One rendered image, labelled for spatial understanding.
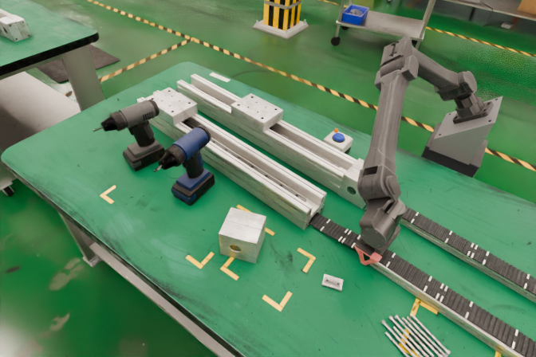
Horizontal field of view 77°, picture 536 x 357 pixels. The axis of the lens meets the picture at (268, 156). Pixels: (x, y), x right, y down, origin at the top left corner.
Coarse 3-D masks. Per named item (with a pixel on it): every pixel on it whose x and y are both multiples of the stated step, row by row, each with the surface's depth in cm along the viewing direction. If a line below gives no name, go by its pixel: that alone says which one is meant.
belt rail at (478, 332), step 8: (376, 264) 90; (384, 272) 89; (392, 272) 88; (400, 280) 87; (408, 288) 86; (416, 288) 85; (416, 296) 86; (424, 296) 84; (432, 304) 84; (440, 304) 82; (440, 312) 83; (448, 312) 81; (456, 320) 81; (464, 320) 79; (464, 328) 80; (472, 328) 79; (480, 328) 78; (480, 336) 78; (488, 336) 77; (488, 344) 78; (496, 344) 76; (504, 344) 76; (504, 352) 76; (512, 352) 75
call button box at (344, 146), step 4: (332, 132) 125; (336, 132) 125; (340, 132) 125; (328, 136) 123; (332, 136) 123; (348, 136) 123; (324, 140) 122; (328, 140) 121; (332, 140) 121; (336, 140) 121; (344, 140) 121; (348, 140) 122; (352, 140) 123; (328, 144) 122; (332, 144) 120; (336, 144) 120; (340, 144) 120; (344, 144) 120; (348, 144) 121; (336, 148) 120; (340, 148) 119; (344, 148) 120; (348, 148) 123; (344, 152) 122
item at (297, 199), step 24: (192, 120) 125; (216, 144) 117; (240, 144) 113; (216, 168) 115; (240, 168) 105; (264, 168) 110; (264, 192) 103; (288, 192) 99; (312, 192) 100; (288, 216) 101; (312, 216) 100
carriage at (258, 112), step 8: (248, 96) 128; (256, 96) 128; (232, 104) 123; (240, 104) 124; (248, 104) 124; (256, 104) 124; (264, 104) 125; (272, 104) 125; (232, 112) 125; (240, 112) 122; (248, 112) 120; (256, 112) 121; (264, 112) 121; (272, 112) 121; (280, 112) 122; (248, 120) 121; (256, 120) 118; (264, 120) 117; (272, 120) 120; (264, 128) 118
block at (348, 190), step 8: (360, 160) 109; (352, 168) 106; (360, 168) 106; (344, 176) 104; (352, 176) 103; (344, 184) 106; (352, 184) 104; (344, 192) 108; (352, 192) 106; (352, 200) 107; (360, 200) 105
